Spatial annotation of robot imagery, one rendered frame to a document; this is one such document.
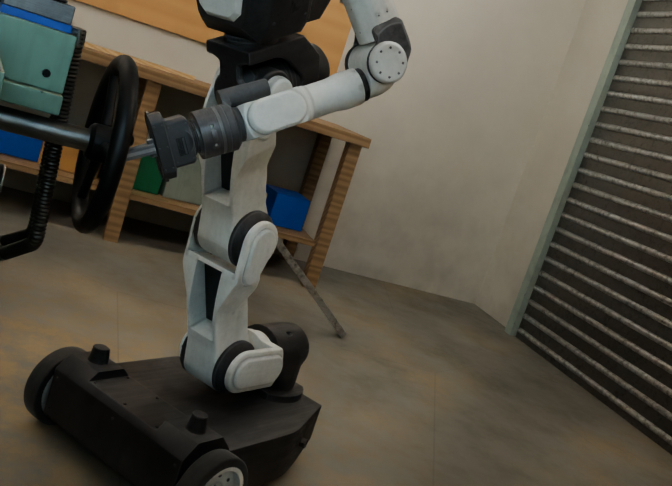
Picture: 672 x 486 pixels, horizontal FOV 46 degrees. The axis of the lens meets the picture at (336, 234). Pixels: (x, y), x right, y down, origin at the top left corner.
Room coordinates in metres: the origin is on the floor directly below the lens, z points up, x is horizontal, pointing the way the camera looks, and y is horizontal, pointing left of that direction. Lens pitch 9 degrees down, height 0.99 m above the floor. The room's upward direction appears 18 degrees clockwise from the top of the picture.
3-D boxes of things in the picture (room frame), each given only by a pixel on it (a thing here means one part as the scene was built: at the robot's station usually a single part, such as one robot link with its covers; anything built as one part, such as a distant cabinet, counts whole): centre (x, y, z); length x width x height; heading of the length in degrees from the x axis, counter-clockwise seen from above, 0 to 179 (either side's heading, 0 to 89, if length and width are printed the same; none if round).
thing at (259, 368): (1.98, 0.16, 0.28); 0.21 x 0.20 x 0.13; 148
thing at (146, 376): (1.95, 0.18, 0.19); 0.64 x 0.52 x 0.33; 148
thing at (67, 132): (1.22, 0.46, 0.81); 0.29 x 0.20 x 0.29; 28
